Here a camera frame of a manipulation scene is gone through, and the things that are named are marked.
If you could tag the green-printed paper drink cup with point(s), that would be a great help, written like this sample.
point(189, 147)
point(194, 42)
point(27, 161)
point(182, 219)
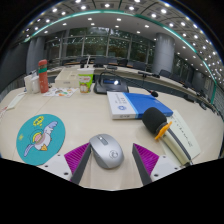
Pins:
point(85, 81)

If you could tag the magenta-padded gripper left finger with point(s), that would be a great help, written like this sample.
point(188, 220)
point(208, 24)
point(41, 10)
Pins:
point(76, 159)

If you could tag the colourful sticker sheet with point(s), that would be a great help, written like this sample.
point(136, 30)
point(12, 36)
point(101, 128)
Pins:
point(60, 92)

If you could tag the dark office chairs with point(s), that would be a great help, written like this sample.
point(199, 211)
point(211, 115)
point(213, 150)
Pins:
point(138, 65)

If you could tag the round teal cartoon mouse pad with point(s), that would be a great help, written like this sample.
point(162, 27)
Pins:
point(30, 150)

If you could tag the silver computer mouse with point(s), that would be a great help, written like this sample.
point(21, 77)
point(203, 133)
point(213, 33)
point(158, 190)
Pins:
point(106, 151)

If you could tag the ceiling lights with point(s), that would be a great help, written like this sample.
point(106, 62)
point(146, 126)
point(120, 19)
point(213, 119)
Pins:
point(107, 5)

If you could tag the white cardboard box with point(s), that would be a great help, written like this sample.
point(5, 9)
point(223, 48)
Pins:
point(66, 80)

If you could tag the black foam handheld microphone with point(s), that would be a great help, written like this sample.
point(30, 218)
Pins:
point(153, 119)

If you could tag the dark conference microphone unit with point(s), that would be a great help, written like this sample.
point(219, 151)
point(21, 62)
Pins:
point(110, 86)

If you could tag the tall white paper cup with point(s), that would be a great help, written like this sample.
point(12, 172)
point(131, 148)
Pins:
point(27, 85)

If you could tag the red drink bottle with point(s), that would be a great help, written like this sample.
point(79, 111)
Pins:
point(43, 78)

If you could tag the blue and white book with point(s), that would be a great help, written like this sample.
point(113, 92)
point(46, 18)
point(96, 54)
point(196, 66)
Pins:
point(146, 105)

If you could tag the white lidded mug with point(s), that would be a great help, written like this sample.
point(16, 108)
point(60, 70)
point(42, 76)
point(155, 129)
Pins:
point(35, 85)

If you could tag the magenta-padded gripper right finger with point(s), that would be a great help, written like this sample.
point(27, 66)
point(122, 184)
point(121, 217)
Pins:
point(147, 160)

